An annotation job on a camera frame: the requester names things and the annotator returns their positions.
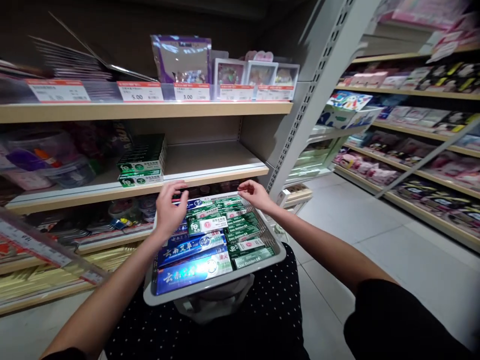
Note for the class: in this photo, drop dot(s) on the person's left thumb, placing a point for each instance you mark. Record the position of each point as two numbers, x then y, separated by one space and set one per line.
184 201

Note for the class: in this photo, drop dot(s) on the clear shelf rail with labels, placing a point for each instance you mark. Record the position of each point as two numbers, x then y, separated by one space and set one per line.
41 247

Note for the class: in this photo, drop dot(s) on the person's body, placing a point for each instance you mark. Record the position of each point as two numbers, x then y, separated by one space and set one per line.
262 322

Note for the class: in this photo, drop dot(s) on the person's left hand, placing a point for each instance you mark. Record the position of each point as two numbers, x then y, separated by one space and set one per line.
168 215

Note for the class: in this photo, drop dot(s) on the pile of green toothpaste boxes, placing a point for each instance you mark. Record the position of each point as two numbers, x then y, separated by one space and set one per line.
242 234

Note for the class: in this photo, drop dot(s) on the dark blue toothpaste box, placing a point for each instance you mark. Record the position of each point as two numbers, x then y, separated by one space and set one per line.
177 237

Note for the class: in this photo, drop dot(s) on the person's right thumb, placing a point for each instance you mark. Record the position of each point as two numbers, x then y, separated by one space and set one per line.
246 194

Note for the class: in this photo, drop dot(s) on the stack of green cartons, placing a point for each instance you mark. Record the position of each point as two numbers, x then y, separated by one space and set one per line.
144 161

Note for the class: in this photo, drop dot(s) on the wooden shelf unit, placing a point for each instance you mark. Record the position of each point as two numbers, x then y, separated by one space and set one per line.
210 108

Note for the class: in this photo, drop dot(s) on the grey perforated shelf post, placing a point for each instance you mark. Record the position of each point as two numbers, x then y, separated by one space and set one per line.
318 86

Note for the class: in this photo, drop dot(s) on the red white price tag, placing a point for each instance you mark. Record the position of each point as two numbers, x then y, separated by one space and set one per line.
275 92
58 91
237 92
139 92
192 92

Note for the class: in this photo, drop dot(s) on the white framed toy box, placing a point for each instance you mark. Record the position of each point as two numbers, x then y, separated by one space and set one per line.
228 72
287 75
261 73

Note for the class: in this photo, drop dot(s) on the large blue toothpaste box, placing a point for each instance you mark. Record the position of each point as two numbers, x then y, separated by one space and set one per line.
191 275

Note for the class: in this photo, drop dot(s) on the shelf unit with pink packets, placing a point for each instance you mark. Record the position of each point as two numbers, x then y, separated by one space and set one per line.
420 123

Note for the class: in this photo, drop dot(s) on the stack of dark booklets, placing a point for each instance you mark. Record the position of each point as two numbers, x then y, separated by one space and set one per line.
71 62

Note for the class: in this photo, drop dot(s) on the person's left fingers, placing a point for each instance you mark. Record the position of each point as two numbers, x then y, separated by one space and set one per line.
173 186

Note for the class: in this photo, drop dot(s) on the grey metal bar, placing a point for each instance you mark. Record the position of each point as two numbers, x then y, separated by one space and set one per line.
427 159

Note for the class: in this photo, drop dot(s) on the person's right fingers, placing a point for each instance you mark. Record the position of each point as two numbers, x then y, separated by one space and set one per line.
248 184

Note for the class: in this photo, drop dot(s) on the grey plastic basket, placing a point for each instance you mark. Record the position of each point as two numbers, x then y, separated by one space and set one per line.
270 258

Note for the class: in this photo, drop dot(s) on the stack of gold packets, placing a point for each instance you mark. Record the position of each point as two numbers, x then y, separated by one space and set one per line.
45 275

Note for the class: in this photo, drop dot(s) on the clear plastic tubs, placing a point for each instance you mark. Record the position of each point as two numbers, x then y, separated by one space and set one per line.
48 161

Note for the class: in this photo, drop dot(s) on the person's right hand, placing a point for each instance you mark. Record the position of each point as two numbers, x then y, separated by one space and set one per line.
258 197

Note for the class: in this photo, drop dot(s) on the blue white toothpaste box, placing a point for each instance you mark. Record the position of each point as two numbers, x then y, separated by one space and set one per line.
198 203

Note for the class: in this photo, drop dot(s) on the purple clear packet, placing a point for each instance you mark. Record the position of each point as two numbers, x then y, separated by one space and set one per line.
182 58

